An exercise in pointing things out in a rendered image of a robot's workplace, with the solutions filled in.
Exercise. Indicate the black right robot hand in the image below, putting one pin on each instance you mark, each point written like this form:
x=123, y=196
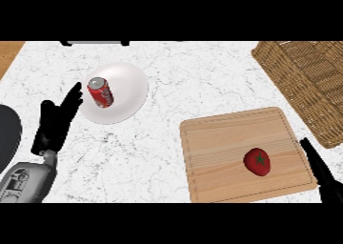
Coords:
x=328, y=181

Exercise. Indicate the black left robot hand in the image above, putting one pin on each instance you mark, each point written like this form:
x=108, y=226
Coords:
x=55, y=127

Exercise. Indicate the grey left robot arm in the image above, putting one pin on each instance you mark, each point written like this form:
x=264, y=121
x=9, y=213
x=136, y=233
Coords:
x=27, y=181

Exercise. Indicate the red tomato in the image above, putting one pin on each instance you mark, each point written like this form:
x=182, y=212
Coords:
x=257, y=162

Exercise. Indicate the wooden cutting board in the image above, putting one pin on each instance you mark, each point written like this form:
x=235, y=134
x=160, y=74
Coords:
x=242, y=155

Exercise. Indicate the wicker basket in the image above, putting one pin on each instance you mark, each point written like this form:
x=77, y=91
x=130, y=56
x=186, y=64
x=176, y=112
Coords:
x=310, y=85

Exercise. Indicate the dark grey round object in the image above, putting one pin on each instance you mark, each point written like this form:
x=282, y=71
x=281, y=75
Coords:
x=4, y=139

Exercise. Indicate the red soda can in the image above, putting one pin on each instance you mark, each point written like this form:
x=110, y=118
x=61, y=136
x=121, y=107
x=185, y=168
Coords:
x=101, y=92

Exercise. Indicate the white plate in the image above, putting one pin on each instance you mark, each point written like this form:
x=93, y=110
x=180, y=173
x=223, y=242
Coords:
x=117, y=92

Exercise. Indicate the brown wooden surface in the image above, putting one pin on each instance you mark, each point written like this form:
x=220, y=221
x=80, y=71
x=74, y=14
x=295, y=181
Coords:
x=4, y=60

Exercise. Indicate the grey appliance with black feet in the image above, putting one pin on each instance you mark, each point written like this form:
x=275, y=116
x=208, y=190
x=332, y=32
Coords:
x=95, y=42

